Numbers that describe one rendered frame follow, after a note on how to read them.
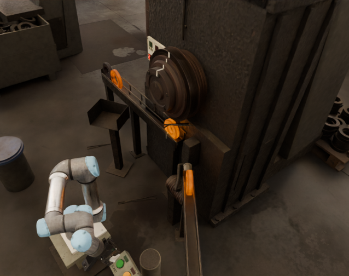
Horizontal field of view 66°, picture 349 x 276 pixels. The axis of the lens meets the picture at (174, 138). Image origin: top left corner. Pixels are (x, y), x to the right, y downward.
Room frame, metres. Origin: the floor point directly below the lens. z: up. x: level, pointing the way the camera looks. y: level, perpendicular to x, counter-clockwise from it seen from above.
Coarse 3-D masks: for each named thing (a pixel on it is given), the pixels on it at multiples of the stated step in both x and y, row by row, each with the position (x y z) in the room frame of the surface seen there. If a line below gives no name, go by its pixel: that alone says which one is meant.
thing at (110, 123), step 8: (96, 104) 1.79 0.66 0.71; (104, 104) 1.84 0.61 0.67; (112, 104) 1.82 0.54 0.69; (120, 104) 1.80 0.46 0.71; (88, 112) 1.67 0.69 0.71; (96, 112) 1.77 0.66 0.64; (104, 112) 1.83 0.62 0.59; (112, 112) 1.83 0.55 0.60; (120, 112) 1.80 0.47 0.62; (128, 112) 1.76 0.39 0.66; (96, 120) 1.72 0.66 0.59; (104, 120) 1.72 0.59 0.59; (112, 120) 1.72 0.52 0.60; (120, 120) 1.64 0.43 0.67; (112, 128) 1.62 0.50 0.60; (120, 128) 1.62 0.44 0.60; (112, 136) 1.69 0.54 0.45; (112, 144) 1.69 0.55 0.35; (120, 152) 1.71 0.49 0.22; (120, 160) 1.69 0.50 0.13; (112, 168) 1.69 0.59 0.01; (120, 168) 1.68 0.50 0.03; (128, 168) 1.70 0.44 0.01; (120, 176) 1.60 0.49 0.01
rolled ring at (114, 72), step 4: (112, 72) 2.23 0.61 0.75; (116, 72) 2.18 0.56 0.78; (112, 76) 2.25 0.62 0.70; (116, 76) 2.16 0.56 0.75; (112, 80) 2.25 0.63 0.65; (116, 80) 2.26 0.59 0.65; (120, 80) 2.14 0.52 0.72; (116, 84) 2.21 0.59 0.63; (120, 84) 2.13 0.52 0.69; (120, 88) 2.15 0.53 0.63
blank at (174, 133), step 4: (168, 120) 1.50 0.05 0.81; (172, 120) 1.50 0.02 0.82; (168, 128) 1.52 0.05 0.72; (172, 128) 1.46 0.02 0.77; (176, 128) 1.45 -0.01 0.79; (168, 132) 1.50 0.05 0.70; (172, 132) 1.50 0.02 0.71; (176, 132) 1.43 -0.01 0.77; (172, 136) 1.46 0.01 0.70; (176, 136) 1.43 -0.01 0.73
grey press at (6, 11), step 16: (0, 0) 3.86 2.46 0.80; (16, 0) 3.89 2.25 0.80; (32, 0) 3.85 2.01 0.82; (48, 0) 3.79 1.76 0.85; (64, 0) 3.91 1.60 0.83; (0, 16) 3.64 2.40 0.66; (16, 16) 3.40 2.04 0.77; (32, 16) 3.53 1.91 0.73; (48, 16) 3.75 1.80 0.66; (64, 16) 3.88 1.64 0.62; (64, 32) 3.85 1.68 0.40; (64, 48) 3.81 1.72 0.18; (80, 48) 4.00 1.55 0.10
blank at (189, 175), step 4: (188, 172) 1.05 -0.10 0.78; (192, 172) 1.06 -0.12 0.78; (188, 176) 1.02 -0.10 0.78; (192, 176) 1.03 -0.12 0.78; (188, 180) 1.00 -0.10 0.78; (192, 180) 1.00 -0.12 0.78; (188, 184) 0.98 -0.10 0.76; (192, 184) 0.99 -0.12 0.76; (188, 188) 0.97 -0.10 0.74; (192, 188) 0.97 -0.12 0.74; (188, 192) 0.96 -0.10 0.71; (192, 192) 0.96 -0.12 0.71
